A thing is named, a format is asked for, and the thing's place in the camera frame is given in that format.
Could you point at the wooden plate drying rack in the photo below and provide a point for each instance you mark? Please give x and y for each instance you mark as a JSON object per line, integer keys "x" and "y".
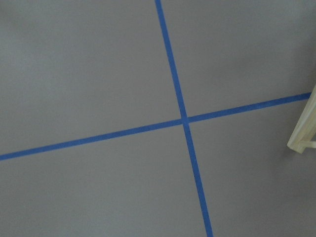
{"x": 305, "y": 129}

